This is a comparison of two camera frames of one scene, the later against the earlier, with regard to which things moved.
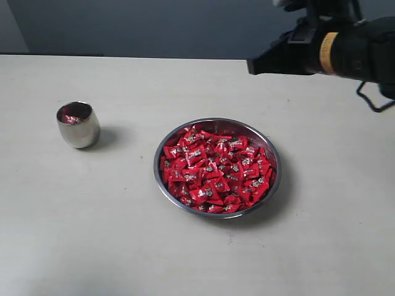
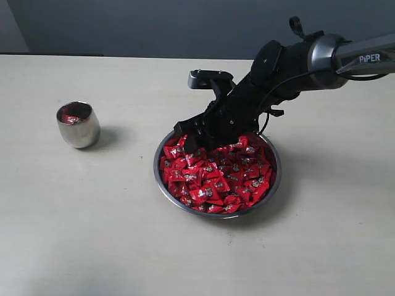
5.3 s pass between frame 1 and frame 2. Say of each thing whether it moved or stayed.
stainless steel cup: stayed
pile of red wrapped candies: stayed
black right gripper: moved
